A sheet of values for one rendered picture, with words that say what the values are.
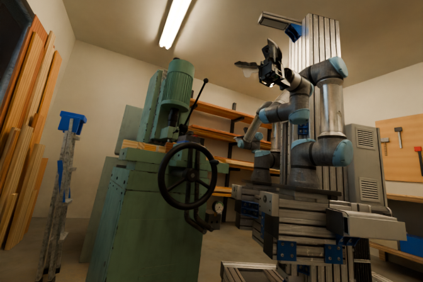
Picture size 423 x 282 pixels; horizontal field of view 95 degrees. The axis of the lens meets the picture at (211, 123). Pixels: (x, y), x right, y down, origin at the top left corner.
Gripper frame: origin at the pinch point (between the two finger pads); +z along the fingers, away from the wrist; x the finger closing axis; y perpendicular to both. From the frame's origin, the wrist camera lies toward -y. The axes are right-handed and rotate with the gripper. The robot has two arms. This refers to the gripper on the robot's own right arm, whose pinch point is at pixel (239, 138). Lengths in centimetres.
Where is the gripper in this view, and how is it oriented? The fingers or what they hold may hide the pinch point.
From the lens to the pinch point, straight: 210.9
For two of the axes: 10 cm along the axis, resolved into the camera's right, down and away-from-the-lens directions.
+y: 0.1, 9.8, -2.0
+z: -4.1, 1.9, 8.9
